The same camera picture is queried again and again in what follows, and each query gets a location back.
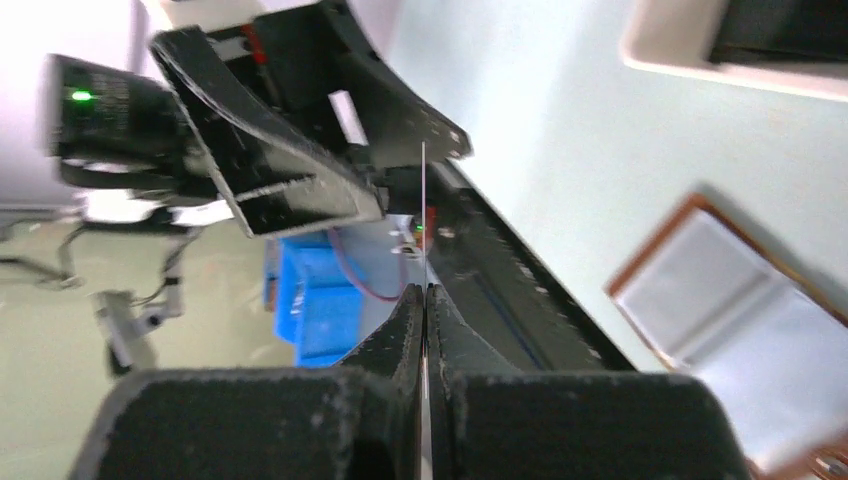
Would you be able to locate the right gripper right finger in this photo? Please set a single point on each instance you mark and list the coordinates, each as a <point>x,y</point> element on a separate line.
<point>491,420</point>

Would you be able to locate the brown leather card holder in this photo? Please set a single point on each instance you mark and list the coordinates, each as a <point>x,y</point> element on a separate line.
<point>713,303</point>

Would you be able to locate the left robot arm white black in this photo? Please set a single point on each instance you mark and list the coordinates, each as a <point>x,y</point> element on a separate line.
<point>113,129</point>

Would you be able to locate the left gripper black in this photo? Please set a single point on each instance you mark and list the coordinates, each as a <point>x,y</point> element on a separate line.
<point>303,125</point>

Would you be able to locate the white plastic tray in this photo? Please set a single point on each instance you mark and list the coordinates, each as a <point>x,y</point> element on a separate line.
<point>793,47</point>

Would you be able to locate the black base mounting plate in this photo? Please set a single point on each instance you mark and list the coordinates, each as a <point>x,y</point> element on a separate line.
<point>503,291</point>

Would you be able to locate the blue plastic crate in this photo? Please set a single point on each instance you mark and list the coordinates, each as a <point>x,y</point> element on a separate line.
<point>316,308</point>

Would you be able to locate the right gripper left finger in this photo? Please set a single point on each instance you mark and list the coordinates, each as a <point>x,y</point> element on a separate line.
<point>358,419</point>

